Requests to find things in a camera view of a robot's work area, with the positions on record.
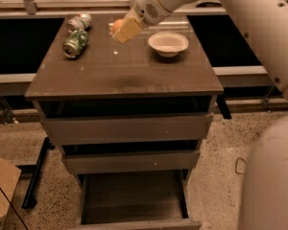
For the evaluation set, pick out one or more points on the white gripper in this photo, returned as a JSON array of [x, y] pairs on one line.
[[148, 7]]

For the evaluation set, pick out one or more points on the orange fruit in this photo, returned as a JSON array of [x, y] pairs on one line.
[[116, 25]]

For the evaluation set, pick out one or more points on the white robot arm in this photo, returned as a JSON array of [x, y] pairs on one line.
[[264, 24]]

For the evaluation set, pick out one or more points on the dark brown drawer cabinet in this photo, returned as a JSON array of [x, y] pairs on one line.
[[129, 80]]

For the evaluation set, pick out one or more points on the top drawer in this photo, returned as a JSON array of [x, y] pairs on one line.
[[84, 131]]

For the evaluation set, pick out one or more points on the middle drawer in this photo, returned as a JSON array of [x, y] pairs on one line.
[[131, 162]]

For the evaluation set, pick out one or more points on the open bottom drawer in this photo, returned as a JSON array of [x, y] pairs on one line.
[[135, 201]]

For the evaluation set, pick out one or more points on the white paper bowl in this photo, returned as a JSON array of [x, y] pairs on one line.
[[168, 44]]

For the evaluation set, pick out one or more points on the green crushed soda can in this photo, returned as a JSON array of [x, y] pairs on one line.
[[75, 43]]

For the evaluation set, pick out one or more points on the black left table leg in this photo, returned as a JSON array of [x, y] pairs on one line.
[[29, 201]]

